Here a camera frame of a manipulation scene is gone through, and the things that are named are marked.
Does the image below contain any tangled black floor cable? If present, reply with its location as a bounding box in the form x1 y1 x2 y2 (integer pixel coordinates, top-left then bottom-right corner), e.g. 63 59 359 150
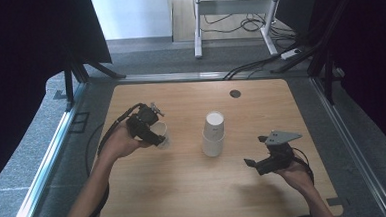
199 9 297 45

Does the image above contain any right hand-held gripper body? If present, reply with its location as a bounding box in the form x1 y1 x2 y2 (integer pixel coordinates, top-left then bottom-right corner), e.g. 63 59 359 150
254 128 306 176

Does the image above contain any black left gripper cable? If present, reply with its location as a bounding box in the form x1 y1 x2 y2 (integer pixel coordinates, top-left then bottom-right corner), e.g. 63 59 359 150
66 102 152 217

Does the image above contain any thick black floor cable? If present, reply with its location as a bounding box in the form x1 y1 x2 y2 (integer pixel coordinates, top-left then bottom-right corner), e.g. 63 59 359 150
222 40 313 81

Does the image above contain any black curtain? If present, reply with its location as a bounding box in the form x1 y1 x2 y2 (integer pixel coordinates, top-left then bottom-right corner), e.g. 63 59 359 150
307 0 386 167
0 0 120 197

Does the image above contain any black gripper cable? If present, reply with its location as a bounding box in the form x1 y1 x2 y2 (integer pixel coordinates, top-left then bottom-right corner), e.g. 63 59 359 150
291 145 316 186
66 102 152 217

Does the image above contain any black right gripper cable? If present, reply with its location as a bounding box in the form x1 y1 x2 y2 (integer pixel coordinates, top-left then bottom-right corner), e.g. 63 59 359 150
291 145 316 186

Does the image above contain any thin black floor cable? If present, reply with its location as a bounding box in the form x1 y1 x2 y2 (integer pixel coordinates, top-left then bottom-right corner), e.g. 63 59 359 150
82 122 108 178

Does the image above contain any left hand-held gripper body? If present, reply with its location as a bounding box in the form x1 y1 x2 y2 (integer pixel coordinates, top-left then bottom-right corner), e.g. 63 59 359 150
126 101 166 140

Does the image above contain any person's left hand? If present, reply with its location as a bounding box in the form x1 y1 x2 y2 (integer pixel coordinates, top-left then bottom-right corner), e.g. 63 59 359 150
96 119 154 162

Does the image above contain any black slanted stand pole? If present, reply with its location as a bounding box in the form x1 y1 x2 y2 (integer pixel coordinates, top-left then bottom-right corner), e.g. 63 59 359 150
266 0 363 75

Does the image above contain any white metal stand frame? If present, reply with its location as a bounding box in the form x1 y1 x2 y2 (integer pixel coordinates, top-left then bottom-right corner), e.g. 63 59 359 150
191 0 288 60

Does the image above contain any black tripod stand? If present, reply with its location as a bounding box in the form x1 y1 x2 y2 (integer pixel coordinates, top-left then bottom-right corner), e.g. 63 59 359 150
62 56 128 103

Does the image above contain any dark round table grommet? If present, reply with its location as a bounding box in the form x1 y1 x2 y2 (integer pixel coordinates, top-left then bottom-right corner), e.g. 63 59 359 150
228 88 243 100

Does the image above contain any white power strip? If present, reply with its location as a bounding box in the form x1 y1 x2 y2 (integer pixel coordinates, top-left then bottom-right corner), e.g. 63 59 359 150
279 47 303 61

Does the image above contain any white paper cup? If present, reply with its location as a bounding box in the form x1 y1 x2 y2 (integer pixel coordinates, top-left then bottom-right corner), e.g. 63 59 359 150
149 120 170 150
201 110 227 143
200 129 227 158

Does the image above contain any aluminium floor rail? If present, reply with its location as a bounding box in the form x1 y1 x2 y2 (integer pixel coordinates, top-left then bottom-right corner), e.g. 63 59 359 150
309 72 386 217
113 68 232 87
0 81 95 217

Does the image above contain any person's right hand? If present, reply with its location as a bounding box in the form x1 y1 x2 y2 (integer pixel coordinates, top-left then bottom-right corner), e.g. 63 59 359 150
273 157 316 194

